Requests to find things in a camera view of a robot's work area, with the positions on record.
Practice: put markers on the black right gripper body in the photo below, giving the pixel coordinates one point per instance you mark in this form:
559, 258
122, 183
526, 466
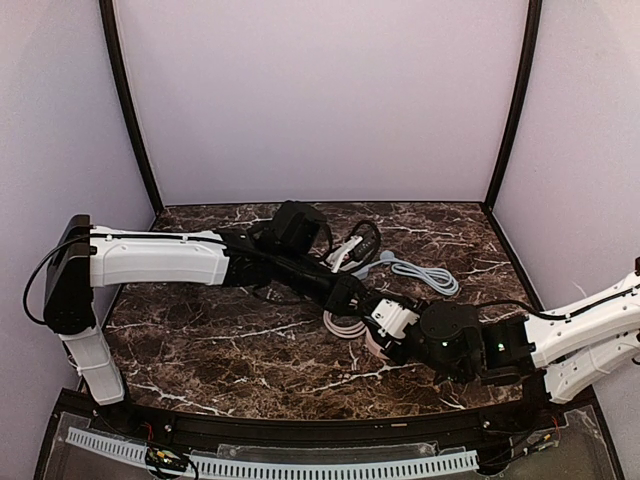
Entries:
382, 345

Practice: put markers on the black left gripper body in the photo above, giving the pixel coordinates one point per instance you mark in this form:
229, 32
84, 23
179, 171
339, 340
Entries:
342, 293

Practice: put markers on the pink round power socket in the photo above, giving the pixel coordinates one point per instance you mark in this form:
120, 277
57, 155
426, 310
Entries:
374, 348

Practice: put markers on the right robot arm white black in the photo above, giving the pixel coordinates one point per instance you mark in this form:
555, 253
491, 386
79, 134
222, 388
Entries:
572, 347

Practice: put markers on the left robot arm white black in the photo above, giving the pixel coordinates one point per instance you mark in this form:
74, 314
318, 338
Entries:
88, 257

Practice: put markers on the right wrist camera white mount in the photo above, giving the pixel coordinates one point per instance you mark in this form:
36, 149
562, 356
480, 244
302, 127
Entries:
391, 319

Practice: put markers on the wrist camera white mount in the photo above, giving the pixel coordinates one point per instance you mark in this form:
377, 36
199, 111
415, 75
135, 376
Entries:
391, 319
358, 250

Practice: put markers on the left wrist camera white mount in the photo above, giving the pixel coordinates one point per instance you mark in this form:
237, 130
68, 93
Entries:
358, 250

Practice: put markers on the white slotted cable duct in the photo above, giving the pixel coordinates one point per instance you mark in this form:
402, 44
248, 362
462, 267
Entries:
411, 461

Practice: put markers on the black table front rail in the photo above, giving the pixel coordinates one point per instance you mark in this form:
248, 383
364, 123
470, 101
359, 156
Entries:
322, 409

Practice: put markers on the right black frame post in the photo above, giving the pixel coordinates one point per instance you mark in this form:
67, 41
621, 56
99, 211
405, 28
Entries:
525, 64

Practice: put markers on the black frame post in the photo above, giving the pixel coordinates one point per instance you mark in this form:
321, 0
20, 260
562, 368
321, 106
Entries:
127, 107
525, 64

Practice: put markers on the left black frame post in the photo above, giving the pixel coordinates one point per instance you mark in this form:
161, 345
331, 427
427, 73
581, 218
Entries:
127, 107

